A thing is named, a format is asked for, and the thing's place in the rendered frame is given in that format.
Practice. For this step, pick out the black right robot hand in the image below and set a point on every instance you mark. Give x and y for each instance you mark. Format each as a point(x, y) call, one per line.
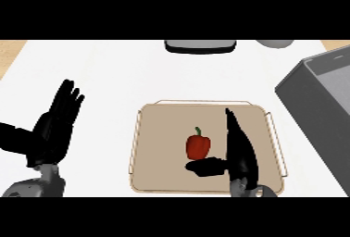
point(239, 154)

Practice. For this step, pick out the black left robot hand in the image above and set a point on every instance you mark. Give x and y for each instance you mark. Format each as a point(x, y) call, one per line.
point(52, 132)

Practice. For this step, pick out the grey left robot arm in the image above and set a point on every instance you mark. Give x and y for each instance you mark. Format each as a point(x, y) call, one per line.
point(36, 184)

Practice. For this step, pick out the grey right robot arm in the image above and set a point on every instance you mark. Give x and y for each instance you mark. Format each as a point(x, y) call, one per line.
point(248, 189)

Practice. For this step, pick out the beige tray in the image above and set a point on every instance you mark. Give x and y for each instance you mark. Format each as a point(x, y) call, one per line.
point(205, 145)

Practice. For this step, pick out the red bell pepper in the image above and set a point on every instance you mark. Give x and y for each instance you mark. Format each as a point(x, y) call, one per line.
point(198, 146)

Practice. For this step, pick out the dark grey box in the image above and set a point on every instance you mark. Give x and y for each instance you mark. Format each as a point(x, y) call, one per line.
point(319, 117)

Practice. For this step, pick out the grey and black appliance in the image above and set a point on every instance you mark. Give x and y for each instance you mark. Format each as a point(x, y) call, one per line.
point(199, 47)

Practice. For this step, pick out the grey rounded object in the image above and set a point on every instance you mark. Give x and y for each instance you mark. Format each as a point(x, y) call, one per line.
point(275, 43)

